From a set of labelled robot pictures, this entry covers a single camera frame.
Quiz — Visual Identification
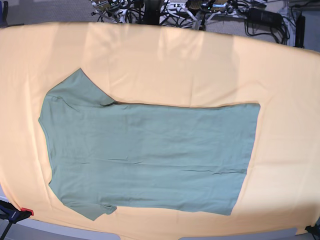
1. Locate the green T-shirt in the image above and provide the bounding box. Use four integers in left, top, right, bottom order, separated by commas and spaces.
38, 69, 260, 220

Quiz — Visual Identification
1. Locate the yellow tablecloth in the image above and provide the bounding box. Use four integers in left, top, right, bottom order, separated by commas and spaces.
0, 22, 320, 240

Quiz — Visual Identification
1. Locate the black column base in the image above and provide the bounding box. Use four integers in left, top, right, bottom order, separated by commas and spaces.
142, 0, 162, 26

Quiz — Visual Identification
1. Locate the white power strip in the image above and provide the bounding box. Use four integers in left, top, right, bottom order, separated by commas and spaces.
159, 0, 227, 31

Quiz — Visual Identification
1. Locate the black power adapter box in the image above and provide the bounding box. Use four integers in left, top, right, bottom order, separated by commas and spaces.
246, 8, 283, 28

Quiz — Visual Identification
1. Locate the blue clamp with red tip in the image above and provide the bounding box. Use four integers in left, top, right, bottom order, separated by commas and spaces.
0, 200, 34, 240

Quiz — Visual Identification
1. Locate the black clamp right corner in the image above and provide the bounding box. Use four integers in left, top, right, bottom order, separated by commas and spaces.
305, 219, 320, 240

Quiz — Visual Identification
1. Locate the black table leg post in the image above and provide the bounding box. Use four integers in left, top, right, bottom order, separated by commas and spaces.
294, 14, 306, 49

